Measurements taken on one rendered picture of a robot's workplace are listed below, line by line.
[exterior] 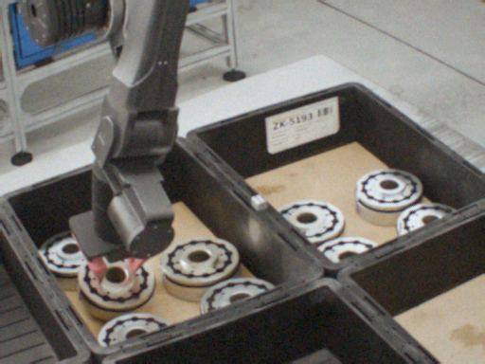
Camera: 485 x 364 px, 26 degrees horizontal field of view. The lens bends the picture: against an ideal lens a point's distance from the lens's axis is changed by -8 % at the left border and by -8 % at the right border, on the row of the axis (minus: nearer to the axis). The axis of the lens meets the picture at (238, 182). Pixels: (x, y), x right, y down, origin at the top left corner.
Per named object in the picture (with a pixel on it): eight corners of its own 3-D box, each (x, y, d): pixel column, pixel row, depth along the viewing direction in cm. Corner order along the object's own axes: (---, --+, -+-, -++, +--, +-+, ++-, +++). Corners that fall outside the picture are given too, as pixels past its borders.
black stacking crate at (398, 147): (189, 204, 165) (182, 136, 159) (358, 146, 176) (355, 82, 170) (331, 346, 135) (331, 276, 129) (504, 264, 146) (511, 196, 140)
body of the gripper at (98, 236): (164, 242, 133) (167, 201, 128) (89, 266, 129) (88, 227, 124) (140, 204, 137) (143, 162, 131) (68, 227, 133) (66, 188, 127)
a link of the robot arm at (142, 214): (170, 105, 124) (104, 110, 119) (216, 176, 118) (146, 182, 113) (136, 183, 131) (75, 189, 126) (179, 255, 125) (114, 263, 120)
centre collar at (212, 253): (173, 256, 146) (173, 252, 145) (207, 245, 148) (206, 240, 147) (190, 275, 142) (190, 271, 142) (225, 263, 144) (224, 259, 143)
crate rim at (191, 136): (182, 147, 160) (180, 132, 159) (356, 92, 171) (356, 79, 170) (330, 289, 130) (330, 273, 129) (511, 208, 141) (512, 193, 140)
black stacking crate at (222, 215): (10, 264, 154) (-4, 200, 148) (188, 205, 165) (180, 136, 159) (114, 428, 124) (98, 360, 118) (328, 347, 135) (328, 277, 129)
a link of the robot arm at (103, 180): (130, 135, 126) (85, 149, 124) (154, 176, 122) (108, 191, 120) (127, 176, 131) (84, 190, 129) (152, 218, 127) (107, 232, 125)
